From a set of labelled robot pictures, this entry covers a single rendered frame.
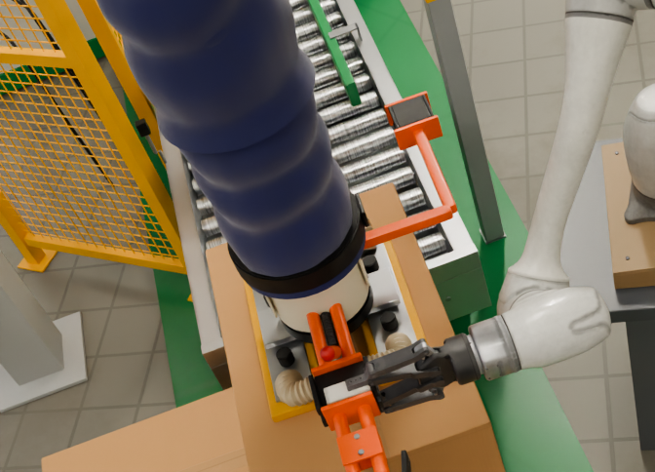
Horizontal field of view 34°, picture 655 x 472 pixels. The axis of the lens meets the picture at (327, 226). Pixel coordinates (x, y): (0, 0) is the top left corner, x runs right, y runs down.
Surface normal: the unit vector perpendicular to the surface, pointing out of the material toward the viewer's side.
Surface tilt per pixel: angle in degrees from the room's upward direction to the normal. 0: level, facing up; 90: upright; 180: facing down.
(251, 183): 109
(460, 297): 90
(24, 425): 0
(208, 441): 0
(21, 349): 90
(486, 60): 0
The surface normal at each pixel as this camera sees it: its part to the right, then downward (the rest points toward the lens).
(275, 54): 0.83, 0.36
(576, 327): 0.12, 0.04
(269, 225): 0.18, 0.87
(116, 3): -0.60, 0.47
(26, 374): 0.23, 0.66
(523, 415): -0.26, -0.67
